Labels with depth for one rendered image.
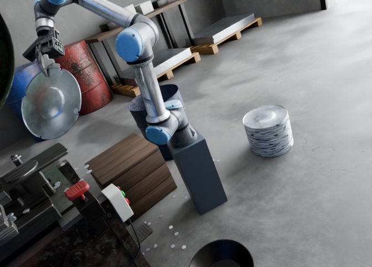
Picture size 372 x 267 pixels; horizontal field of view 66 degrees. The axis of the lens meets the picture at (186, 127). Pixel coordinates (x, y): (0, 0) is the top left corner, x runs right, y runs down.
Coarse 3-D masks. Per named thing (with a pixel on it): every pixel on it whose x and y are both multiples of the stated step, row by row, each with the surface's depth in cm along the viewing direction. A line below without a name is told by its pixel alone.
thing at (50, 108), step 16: (32, 80) 118; (48, 80) 116; (64, 80) 113; (32, 96) 118; (48, 96) 114; (64, 96) 113; (80, 96) 110; (32, 112) 117; (48, 112) 114; (64, 112) 112; (32, 128) 116; (48, 128) 114; (64, 128) 111
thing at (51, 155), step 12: (60, 144) 119; (36, 156) 116; (48, 156) 112; (60, 156) 109; (24, 168) 109; (36, 168) 106; (12, 180) 103; (24, 180) 103; (36, 180) 108; (48, 180) 117; (48, 192) 111
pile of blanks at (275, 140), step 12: (288, 120) 185; (252, 132) 184; (264, 132) 180; (276, 132) 179; (288, 132) 185; (252, 144) 191; (264, 144) 184; (276, 144) 183; (288, 144) 187; (264, 156) 190
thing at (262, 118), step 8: (248, 112) 201; (256, 112) 198; (264, 112) 193; (272, 112) 190; (280, 112) 187; (248, 120) 193; (256, 120) 189; (264, 120) 185; (272, 120) 183; (280, 120) 180; (256, 128) 181; (264, 128) 178
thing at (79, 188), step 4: (76, 184) 90; (80, 184) 89; (84, 184) 88; (88, 184) 89; (72, 188) 89; (76, 188) 88; (80, 188) 87; (84, 188) 87; (88, 188) 88; (68, 192) 88; (72, 192) 87; (76, 192) 86; (80, 192) 87; (84, 192) 87; (68, 196) 86; (72, 196) 85; (76, 196) 86; (80, 196) 89; (84, 196) 90; (72, 200) 86
